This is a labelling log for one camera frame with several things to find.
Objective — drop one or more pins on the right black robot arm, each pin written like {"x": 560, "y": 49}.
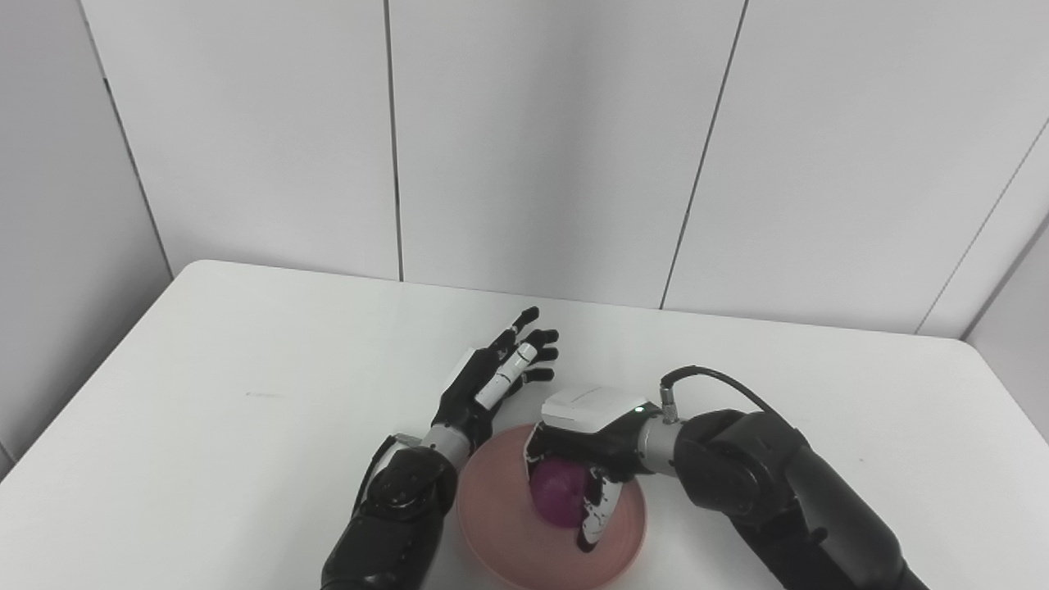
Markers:
{"x": 778, "y": 492}

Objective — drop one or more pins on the pink round plate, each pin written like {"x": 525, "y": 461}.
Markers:
{"x": 508, "y": 516}

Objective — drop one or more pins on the purple red onion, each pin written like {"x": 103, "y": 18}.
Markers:
{"x": 556, "y": 496}

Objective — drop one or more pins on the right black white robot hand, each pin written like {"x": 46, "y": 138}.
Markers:
{"x": 590, "y": 434}

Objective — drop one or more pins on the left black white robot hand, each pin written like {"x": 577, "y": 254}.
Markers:
{"x": 496, "y": 381}

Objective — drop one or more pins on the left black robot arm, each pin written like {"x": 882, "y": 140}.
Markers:
{"x": 393, "y": 516}

